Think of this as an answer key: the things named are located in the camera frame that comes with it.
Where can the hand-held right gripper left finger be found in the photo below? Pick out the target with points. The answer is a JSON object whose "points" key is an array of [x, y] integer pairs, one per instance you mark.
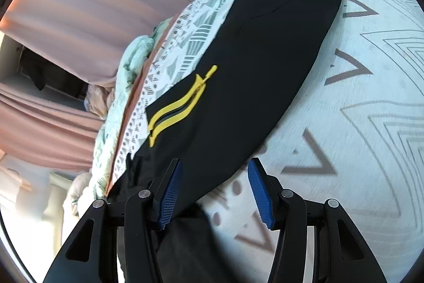
{"points": [[170, 190]]}

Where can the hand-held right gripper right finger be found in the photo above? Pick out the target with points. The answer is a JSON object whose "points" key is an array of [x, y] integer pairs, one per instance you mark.
{"points": [[261, 193]]}

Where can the black pants with yellow stripes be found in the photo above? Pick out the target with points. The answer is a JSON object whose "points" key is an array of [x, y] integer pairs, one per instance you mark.
{"points": [[251, 64]]}

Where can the peach floral cloth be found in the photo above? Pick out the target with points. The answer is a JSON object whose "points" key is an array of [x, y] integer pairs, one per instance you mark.
{"points": [[96, 100]]}

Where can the white patterned bed sheet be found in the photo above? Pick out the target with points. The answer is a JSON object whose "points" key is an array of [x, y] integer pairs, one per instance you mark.
{"points": [[364, 104]]}

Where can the mint green quilt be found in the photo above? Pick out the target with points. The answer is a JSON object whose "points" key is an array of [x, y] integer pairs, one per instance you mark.
{"points": [[134, 57]]}

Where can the pink curtain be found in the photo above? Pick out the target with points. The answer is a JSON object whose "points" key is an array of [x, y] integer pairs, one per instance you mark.
{"points": [[92, 4], [43, 124]]}

